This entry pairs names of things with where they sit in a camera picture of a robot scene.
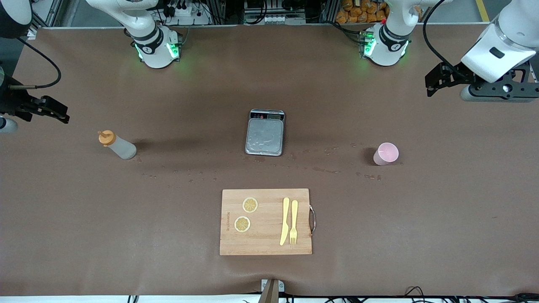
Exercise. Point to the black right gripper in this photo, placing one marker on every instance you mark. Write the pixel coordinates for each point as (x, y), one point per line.
(12, 102)

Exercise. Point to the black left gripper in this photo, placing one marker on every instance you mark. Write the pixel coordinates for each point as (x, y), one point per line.
(455, 75)

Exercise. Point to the translucent sauce bottle orange cap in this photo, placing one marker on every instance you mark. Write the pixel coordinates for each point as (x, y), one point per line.
(120, 147)

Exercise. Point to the pink plastic cup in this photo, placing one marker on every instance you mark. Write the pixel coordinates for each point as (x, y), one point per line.
(385, 155)

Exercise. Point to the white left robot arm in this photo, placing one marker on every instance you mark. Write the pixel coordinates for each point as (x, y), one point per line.
(387, 46)

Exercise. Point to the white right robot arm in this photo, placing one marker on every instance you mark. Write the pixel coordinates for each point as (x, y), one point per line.
(151, 46)

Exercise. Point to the orange snack pile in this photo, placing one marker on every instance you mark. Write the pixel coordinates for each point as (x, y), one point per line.
(358, 11)

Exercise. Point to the brown table mat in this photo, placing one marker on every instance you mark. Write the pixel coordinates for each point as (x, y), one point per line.
(126, 235)

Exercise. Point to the white power strip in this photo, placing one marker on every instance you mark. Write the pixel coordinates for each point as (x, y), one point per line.
(185, 9)

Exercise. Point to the silver digital kitchen scale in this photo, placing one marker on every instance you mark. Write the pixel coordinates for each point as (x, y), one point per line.
(264, 136)

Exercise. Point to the yellow plastic fork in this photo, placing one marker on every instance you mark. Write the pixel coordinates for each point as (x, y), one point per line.
(294, 219)

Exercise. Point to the yellow plastic knife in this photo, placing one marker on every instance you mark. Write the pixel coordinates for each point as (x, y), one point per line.
(285, 223)

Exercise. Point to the lemon slice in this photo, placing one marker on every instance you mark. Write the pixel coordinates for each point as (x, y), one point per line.
(250, 205)
(242, 224)

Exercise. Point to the wooden cutting board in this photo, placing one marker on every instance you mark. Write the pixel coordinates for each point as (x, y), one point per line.
(265, 235)

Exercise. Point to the metal table edge bracket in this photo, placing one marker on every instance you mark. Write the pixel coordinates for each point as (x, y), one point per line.
(272, 290)

